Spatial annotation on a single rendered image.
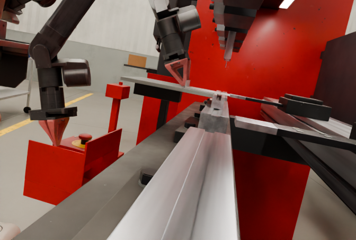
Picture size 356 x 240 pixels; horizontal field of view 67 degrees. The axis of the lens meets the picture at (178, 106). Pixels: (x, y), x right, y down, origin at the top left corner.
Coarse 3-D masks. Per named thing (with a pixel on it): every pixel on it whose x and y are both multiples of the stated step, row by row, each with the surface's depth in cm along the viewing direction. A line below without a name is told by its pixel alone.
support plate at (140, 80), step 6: (120, 78) 76; (126, 78) 75; (132, 78) 75; (138, 78) 80; (144, 78) 86; (144, 84) 75; (150, 84) 74; (156, 84) 74; (162, 84) 74; (168, 84) 79; (174, 84) 84; (174, 90) 73; (180, 90) 73; (186, 90) 73; (192, 90) 73; (210, 96) 72
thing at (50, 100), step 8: (40, 88) 68; (48, 88) 67; (40, 96) 68; (48, 96) 67; (56, 96) 68; (48, 104) 68; (56, 104) 68; (64, 104) 71; (32, 112) 68; (48, 112) 68; (56, 112) 67; (64, 112) 67
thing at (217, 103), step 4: (216, 96) 67; (220, 96) 81; (224, 96) 70; (212, 100) 67; (216, 100) 67; (220, 100) 68; (224, 100) 67; (212, 104) 67; (216, 104) 67; (220, 104) 67; (216, 108) 67; (220, 108) 67
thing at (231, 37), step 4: (232, 32) 73; (228, 36) 73; (232, 36) 73; (228, 40) 73; (232, 40) 73; (228, 44) 74; (232, 44) 73; (228, 48) 74; (232, 48) 73; (228, 52) 74; (224, 56) 74; (228, 56) 74; (228, 60) 80
